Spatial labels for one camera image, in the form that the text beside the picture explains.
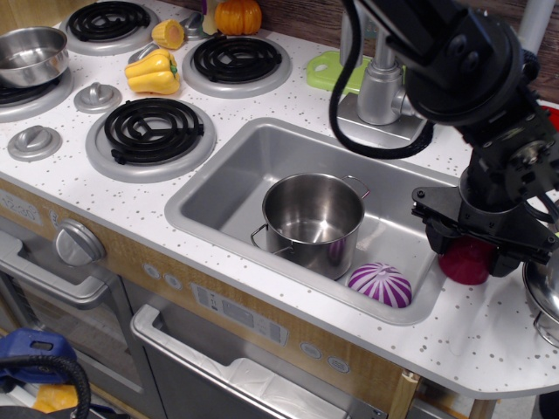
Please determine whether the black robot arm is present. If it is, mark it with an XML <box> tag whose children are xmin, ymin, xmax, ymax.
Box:
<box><xmin>328</xmin><ymin>1</ymin><xmax>558</xmax><ymax>277</ymax></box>

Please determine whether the purple striped toy onion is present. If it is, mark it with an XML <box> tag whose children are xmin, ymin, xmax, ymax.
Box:
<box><xmin>347</xmin><ymin>262</ymin><xmax>413</xmax><ymax>308</ymax></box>

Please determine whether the back right coil burner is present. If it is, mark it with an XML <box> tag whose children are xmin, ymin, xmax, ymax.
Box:
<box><xmin>182</xmin><ymin>35</ymin><xmax>292</xmax><ymax>100</ymax></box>

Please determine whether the silver knob near pumpkin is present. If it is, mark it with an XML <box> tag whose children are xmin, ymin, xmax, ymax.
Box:
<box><xmin>180</xmin><ymin>11</ymin><xmax>209</xmax><ymax>41</ymax></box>

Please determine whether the grey sink basin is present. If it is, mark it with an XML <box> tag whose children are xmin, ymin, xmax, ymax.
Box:
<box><xmin>165</xmin><ymin>118</ymin><xmax>457</xmax><ymax>325</ymax></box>

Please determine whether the silver dishwasher door handle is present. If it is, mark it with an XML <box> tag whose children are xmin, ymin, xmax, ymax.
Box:
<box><xmin>130</xmin><ymin>305</ymin><xmax>388</xmax><ymax>418</ymax></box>

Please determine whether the yellow toy bell pepper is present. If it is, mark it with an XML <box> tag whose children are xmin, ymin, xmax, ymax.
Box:
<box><xmin>124</xmin><ymin>49</ymin><xmax>181</xmax><ymax>95</ymax></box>

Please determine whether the yellow object bottom left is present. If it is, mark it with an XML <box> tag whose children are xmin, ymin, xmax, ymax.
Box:
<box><xmin>32</xmin><ymin>384</ymin><xmax>79</xmax><ymax>414</ymax></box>

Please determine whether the silver knob behind pepper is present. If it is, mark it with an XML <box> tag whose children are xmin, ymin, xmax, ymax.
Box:
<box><xmin>128</xmin><ymin>43</ymin><xmax>159</xmax><ymax>64</ymax></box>

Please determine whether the red toy sweet potato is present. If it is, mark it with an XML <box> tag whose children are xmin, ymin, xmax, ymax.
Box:
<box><xmin>438</xmin><ymin>237</ymin><xmax>495</xmax><ymax>285</ymax></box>

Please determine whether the grey vertical post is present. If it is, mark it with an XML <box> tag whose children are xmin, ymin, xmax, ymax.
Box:
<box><xmin>518</xmin><ymin>0</ymin><xmax>549</xmax><ymax>54</ymax></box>

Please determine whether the yellow toy corn piece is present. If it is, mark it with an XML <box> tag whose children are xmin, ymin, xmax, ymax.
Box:
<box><xmin>151</xmin><ymin>19</ymin><xmax>185</xmax><ymax>50</ymax></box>

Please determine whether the black hose bottom left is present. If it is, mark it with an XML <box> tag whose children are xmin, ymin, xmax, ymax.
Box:
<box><xmin>0</xmin><ymin>354</ymin><xmax>92</xmax><ymax>419</ymax></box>

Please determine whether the green toy cutting board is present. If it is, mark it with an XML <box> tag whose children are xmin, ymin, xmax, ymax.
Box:
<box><xmin>306</xmin><ymin>51</ymin><xmax>371</xmax><ymax>94</ymax></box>

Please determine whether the red toy chili pepper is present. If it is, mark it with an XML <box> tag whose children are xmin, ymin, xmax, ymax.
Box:
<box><xmin>541</xmin><ymin>105</ymin><xmax>559</xmax><ymax>131</ymax></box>

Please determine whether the front black coil burner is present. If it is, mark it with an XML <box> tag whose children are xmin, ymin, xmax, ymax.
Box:
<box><xmin>86</xmin><ymin>98</ymin><xmax>217</xmax><ymax>183</ymax></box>

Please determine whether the blue clamp tool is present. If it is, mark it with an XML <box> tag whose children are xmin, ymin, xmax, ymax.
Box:
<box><xmin>1</xmin><ymin>327</ymin><xmax>77</xmax><ymax>393</ymax></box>

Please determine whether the silver oven door handle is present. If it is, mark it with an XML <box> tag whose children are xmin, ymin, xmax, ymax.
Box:
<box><xmin>1</xmin><ymin>231</ymin><xmax>109</xmax><ymax>310</ymax></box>

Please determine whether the steel bowl at right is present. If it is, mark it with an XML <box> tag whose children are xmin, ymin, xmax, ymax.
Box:
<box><xmin>522</xmin><ymin>255</ymin><xmax>558</xmax><ymax>348</ymax></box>

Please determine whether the left edge coil burner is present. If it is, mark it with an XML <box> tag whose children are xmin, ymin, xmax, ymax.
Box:
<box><xmin>1</xmin><ymin>70</ymin><xmax>73</xmax><ymax>123</ymax></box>

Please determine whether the steel bowl on stove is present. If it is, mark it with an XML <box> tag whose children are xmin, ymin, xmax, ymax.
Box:
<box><xmin>1</xmin><ymin>26</ymin><xmax>69</xmax><ymax>88</ymax></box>

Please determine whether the silver stove knob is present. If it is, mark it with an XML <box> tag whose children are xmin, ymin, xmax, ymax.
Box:
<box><xmin>73</xmin><ymin>82</ymin><xmax>122</xmax><ymax>114</ymax></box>
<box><xmin>7</xmin><ymin>126</ymin><xmax>62</xmax><ymax>162</ymax></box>

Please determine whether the silver oven dial knob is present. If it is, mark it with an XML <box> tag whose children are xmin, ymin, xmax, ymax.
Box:
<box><xmin>53</xmin><ymin>218</ymin><xmax>106</xmax><ymax>267</ymax></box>

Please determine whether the silver stove knob upper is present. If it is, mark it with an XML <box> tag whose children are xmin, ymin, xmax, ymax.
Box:
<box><xmin>73</xmin><ymin>82</ymin><xmax>122</xmax><ymax>114</ymax></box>

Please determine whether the silver toy faucet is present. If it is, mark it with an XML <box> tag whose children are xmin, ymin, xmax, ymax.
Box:
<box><xmin>328</xmin><ymin>1</ymin><xmax>434</xmax><ymax>160</ymax></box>

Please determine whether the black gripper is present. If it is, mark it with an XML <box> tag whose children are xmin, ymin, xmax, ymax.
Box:
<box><xmin>412</xmin><ymin>178</ymin><xmax>558</xmax><ymax>278</ymax></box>

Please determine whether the back left coil burner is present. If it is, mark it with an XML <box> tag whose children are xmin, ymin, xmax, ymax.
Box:
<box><xmin>59</xmin><ymin>1</ymin><xmax>160</xmax><ymax>56</ymax></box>

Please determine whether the orange toy pumpkin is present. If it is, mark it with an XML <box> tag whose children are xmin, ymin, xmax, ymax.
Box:
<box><xmin>214</xmin><ymin>0</ymin><xmax>263</xmax><ymax>36</ymax></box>

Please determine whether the silver stove knob lower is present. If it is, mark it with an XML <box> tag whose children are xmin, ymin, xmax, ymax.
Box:
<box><xmin>7</xmin><ymin>126</ymin><xmax>62</xmax><ymax>162</ymax></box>

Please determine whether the steel pot in sink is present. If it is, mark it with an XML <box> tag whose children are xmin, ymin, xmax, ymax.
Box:
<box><xmin>250</xmin><ymin>173</ymin><xmax>371</xmax><ymax>280</ymax></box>

